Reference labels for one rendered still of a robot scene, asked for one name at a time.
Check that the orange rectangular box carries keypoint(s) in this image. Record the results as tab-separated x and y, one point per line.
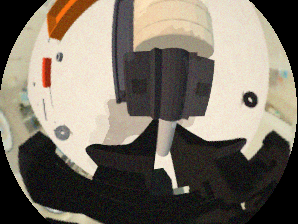
63	14

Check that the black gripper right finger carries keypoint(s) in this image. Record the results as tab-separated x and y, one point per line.
191	154

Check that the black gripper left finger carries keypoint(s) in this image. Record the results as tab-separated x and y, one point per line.
138	156

